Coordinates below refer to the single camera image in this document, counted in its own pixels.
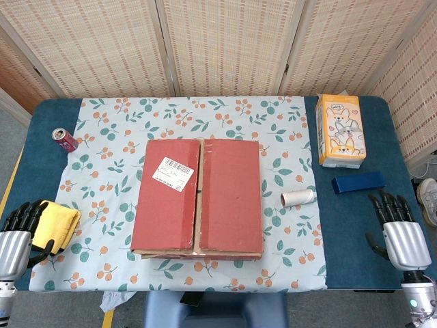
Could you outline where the floral print tablecloth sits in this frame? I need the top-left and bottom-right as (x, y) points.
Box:
(29, 96), (328, 292)

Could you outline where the flat black item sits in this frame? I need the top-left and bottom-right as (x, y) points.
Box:
(180, 292), (204, 306)

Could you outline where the red cardboard box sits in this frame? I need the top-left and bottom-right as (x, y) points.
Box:
(130, 138), (264, 261)

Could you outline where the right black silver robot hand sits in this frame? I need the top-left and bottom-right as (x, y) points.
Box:
(365, 190), (432, 273)

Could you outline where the white sneaker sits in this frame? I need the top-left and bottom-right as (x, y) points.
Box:
(417, 178), (437, 227)

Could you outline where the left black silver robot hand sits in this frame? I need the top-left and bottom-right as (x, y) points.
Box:
(0, 200), (55, 281)

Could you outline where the red soda can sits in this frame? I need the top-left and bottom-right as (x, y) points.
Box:
(51, 127), (79, 153)

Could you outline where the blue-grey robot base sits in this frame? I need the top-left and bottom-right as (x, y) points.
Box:
(143, 291), (290, 328)

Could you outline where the orange corgi tissue pack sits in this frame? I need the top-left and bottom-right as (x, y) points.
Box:
(314, 94), (368, 169)

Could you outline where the bamboo folding screen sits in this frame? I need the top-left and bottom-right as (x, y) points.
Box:
(0, 0), (437, 172)

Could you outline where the yellow folded cloth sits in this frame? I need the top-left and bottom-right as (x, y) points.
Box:
(32, 200), (82, 256)

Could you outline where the dark blue rectangular box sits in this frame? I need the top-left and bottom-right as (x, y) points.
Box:
(330, 171), (386, 195)

